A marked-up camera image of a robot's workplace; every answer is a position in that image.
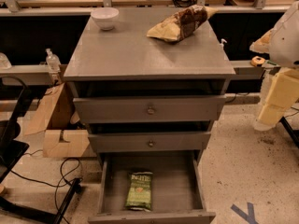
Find clear sanitizer bottle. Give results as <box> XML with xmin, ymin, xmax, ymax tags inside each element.
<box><xmin>46</xmin><ymin>49</ymin><xmax>61</xmax><ymax>72</ymax></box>

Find grey middle drawer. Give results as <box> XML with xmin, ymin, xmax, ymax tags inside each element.
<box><xmin>89</xmin><ymin>132</ymin><xmax>211</xmax><ymax>153</ymax></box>

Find black chair frame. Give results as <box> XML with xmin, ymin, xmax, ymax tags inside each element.
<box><xmin>0</xmin><ymin>77</ymin><xmax>81</xmax><ymax>224</ymax></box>

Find white bowl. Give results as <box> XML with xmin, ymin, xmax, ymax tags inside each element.
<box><xmin>91</xmin><ymin>7</ymin><xmax>120</xmax><ymax>31</ymax></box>

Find cardboard box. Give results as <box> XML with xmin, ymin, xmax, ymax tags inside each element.
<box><xmin>23</xmin><ymin>63</ymin><xmax>97</xmax><ymax>159</ymax></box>

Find green jalapeno chip bag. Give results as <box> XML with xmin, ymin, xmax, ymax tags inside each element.
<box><xmin>125</xmin><ymin>172</ymin><xmax>152</xmax><ymax>212</ymax></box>

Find grey top drawer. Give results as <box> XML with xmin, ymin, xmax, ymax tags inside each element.
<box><xmin>73</xmin><ymin>95</ymin><xmax>225</xmax><ymax>123</ymax></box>

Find grey drawer cabinet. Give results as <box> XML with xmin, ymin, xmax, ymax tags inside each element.
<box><xmin>63</xmin><ymin>6</ymin><xmax>236</xmax><ymax>166</ymax></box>

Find brown yellow chip bag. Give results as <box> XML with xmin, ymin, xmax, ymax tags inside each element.
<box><xmin>147</xmin><ymin>5</ymin><xmax>217</xmax><ymax>42</ymax></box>

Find small white pump bottle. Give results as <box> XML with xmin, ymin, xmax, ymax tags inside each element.
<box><xmin>220</xmin><ymin>38</ymin><xmax>227</xmax><ymax>48</ymax></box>

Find black stand leg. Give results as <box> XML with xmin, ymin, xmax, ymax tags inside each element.
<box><xmin>279</xmin><ymin>117</ymin><xmax>299</xmax><ymax>148</ymax></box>

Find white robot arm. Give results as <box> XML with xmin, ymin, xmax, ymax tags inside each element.
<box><xmin>249</xmin><ymin>1</ymin><xmax>299</xmax><ymax>131</ymax></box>

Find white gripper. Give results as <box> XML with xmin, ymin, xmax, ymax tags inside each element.
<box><xmin>249</xmin><ymin>29</ymin><xmax>299</xmax><ymax>131</ymax></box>

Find grey open bottom drawer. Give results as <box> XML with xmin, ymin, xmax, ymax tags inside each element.
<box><xmin>88</xmin><ymin>151</ymin><xmax>216</xmax><ymax>224</ymax></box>

